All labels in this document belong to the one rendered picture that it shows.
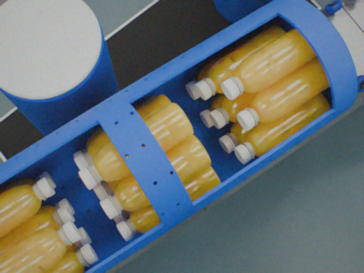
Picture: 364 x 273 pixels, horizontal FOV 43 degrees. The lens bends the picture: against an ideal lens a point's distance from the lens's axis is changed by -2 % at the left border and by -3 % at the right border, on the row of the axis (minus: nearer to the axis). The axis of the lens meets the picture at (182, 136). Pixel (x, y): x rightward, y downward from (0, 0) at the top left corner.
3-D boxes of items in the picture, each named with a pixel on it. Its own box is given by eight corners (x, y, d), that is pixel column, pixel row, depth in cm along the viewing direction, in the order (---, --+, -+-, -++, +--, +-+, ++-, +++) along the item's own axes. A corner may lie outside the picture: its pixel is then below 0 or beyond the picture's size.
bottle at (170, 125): (172, 95, 87) (76, 154, 84) (194, 125, 85) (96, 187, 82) (174, 111, 94) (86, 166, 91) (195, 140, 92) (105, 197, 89)
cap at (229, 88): (235, 96, 93) (228, 101, 93) (225, 79, 93) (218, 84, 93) (242, 94, 90) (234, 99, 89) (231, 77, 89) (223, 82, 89)
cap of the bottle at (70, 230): (60, 222, 88) (68, 216, 88) (69, 233, 90) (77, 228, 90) (66, 235, 85) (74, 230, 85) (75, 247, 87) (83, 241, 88)
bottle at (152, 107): (174, 119, 101) (91, 170, 98) (158, 90, 98) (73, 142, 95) (186, 128, 94) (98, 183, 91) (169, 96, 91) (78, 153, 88)
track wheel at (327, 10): (346, 6, 119) (344, -1, 118) (333, 15, 118) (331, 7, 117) (335, 5, 123) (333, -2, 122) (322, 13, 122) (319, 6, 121)
